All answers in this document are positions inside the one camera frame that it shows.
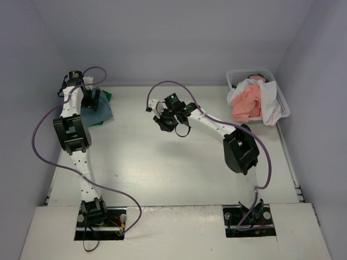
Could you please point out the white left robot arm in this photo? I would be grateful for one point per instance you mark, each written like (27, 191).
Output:
(75, 139)

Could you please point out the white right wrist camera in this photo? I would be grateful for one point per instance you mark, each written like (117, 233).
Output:
(155, 106)

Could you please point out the pink t shirt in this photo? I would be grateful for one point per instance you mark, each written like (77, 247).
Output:
(246, 100)

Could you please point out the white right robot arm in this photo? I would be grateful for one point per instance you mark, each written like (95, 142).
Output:
(240, 150)

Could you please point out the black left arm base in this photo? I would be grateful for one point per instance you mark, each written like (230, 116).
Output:
(109, 229)

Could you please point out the white t shirt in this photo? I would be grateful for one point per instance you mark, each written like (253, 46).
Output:
(271, 100)

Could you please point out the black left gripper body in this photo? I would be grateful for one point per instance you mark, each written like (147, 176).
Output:
(94, 100)

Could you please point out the grey-blue t shirt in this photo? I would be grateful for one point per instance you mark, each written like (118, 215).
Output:
(85, 112)

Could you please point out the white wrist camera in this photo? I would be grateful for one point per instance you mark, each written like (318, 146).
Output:
(89, 82)
(155, 106)

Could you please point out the green t shirt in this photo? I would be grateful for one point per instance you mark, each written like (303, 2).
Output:
(104, 112)

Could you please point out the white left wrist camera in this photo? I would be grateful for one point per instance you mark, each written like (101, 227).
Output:
(89, 82)

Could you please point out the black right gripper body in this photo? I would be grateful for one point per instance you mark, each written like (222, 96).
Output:
(162, 122)

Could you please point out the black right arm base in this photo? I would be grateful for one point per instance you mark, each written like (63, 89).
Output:
(259, 223)

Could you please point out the white laundry basket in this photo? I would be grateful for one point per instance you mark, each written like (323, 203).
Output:
(235, 76)

